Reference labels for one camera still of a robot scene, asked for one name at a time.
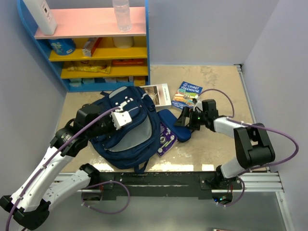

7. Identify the white coffee photo book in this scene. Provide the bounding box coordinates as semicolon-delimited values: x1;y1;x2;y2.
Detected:
141;83;172;109

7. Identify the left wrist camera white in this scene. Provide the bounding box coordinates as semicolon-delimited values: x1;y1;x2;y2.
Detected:
111;108;132;130

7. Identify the blue treehouse book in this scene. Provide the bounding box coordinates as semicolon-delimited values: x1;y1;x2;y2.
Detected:
171;81;203;110

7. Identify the white rectangular device box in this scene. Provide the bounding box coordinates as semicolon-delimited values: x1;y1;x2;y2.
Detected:
24;0;57;35

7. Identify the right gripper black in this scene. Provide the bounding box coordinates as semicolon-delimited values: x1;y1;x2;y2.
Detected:
173;106;207;131

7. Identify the blue shelf unit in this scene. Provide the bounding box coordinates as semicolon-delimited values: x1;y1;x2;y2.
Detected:
16;0;151;92

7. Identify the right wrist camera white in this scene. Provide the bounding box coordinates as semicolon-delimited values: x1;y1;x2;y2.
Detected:
192;95;203;113

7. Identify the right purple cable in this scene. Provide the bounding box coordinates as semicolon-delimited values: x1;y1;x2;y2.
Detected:
197;89;299;207

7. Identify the red flat box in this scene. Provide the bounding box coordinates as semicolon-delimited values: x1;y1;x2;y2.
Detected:
112;59;145;65

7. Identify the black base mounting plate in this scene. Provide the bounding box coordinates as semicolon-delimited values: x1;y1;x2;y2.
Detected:
71;171;244;201

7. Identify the white cylindrical jar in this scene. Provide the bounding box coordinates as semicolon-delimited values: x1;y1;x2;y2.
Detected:
112;36;134;49

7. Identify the blue pencil case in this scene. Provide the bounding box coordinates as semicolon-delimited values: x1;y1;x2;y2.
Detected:
158;109;192;142

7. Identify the purple paperback book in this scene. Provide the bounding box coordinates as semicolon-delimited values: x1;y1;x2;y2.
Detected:
157;122;178;157

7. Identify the navy blue student backpack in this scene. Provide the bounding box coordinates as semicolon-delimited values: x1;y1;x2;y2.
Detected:
90;86;160;174

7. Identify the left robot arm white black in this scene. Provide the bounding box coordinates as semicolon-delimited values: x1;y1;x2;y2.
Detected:
0;104;118;231

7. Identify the clear plastic water bottle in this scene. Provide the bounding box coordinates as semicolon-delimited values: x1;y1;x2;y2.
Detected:
112;0;132;33

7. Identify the yellow snack packet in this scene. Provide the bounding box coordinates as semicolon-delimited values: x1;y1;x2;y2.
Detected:
67;60;111;74

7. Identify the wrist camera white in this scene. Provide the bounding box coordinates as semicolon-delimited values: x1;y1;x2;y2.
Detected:
111;108;132;130
192;95;203;113

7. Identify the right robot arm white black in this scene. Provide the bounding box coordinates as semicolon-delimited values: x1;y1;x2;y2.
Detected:
174;99;275;189

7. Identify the orange white carton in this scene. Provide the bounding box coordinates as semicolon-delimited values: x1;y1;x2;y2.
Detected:
82;38;102;57

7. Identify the aluminium rail frame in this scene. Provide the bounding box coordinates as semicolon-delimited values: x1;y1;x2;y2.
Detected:
18;64;295;231

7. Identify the blue snack canister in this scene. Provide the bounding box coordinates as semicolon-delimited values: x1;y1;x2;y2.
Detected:
48;38;76;56

